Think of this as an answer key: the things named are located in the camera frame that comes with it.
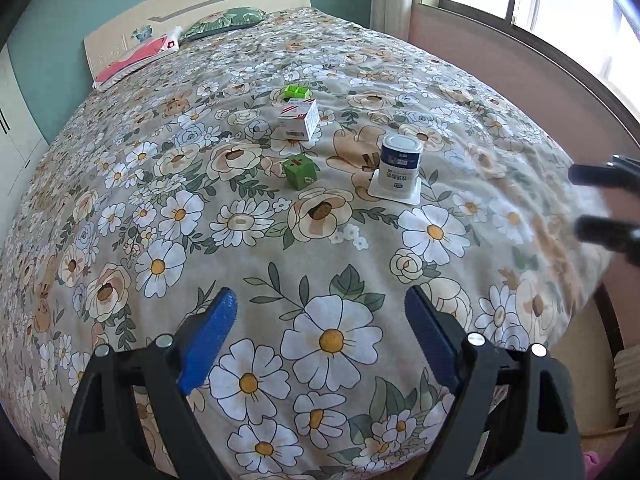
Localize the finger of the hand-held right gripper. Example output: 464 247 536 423
575 215 640 257
569 156 640 188

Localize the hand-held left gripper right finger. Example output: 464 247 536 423
404 285 586 480

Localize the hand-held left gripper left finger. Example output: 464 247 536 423
59 287 238 480

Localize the green cube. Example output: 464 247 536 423
281 154 318 191

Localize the small white cardboard box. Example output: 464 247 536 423
277 99 321 141

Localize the floral printed blanket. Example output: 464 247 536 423
0 6 613 480

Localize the white ribbed object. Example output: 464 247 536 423
614 345 640 428

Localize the dark framed window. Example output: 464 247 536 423
420 0 640 126

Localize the white wardrobe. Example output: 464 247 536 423
0 42 50 221

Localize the pink white pillow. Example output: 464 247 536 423
92 27 181 92

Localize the green floral pillow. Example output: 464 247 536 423
179 7 266 42

